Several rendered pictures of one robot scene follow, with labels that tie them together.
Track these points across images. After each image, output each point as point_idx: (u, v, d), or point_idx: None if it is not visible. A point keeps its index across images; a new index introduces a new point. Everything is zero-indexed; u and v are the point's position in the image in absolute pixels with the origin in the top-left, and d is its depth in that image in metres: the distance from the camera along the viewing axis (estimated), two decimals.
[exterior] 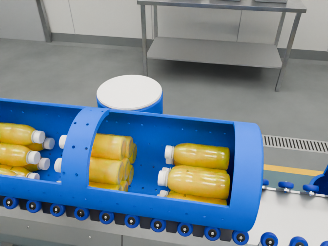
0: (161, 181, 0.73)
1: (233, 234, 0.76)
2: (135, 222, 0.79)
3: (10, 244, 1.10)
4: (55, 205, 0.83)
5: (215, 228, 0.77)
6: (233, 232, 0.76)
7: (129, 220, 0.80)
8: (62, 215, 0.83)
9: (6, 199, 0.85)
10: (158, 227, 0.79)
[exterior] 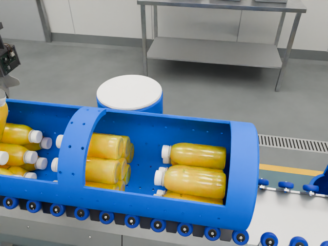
0: (158, 180, 0.73)
1: (233, 235, 0.76)
2: (135, 220, 0.79)
3: (10, 244, 1.10)
4: (53, 206, 0.83)
5: (212, 227, 0.77)
6: (233, 233, 0.76)
7: (129, 221, 0.80)
8: (64, 212, 0.83)
9: (6, 201, 0.85)
10: (159, 227, 0.79)
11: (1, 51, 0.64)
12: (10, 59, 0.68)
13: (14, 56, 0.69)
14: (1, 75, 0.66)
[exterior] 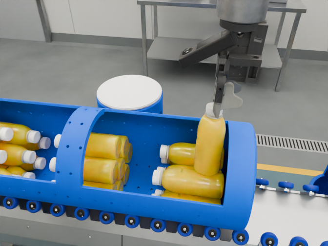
0: (156, 180, 0.73)
1: (233, 235, 0.76)
2: (135, 219, 0.79)
3: (10, 244, 1.10)
4: (53, 207, 0.83)
5: (211, 227, 0.77)
6: (233, 233, 0.76)
7: (129, 221, 0.80)
8: (64, 211, 0.83)
9: (5, 201, 0.85)
10: (159, 226, 0.79)
11: (261, 53, 0.55)
12: None
13: None
14: (254, 82, 0.56)
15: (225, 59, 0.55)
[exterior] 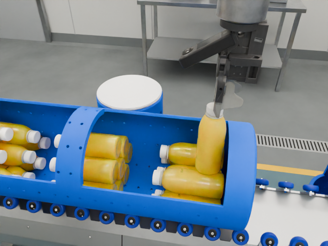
0: (156, 180, 0.73)
1: (233, 235, 0.76)
2: (135, 219, 0.79)
3: (10, 244, 1.10)
4: (53, 207, 0.83)
5: (211, 227, 0.77)
6: (233, 233, 0.76)
7: (129, 221, 0.80)
8: (64, 211, 0.83)
9: (5, 201, 0.85)
10: (159, 226, 0.79)
11: (261, 53, 0.55)
12: None
13: None
14: (254, 81, 0.56)
15: (226, 59, 0.55)
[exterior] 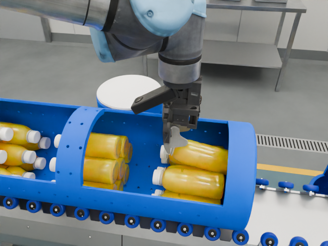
0: (156, 179, 0.73)
1: (233, 235, 0.76)
2: (135, 219, 0.79)
3: (10, 244, 1.10)
4: (53, 207, 0.83)
5: (211, 227, 0.77)
6: (233, 233, 0.76)
7: (129, 221, 0.80)
8: (64, 211, 0.83)
9: (5, 201, 0.85)
10: (159, 226, 0.79)
11: (199, 104, 0.64)
12: (198, 109, 0.67)
13: None
14: (194, 127, 0.65)
15: (169, 108, 0.64)
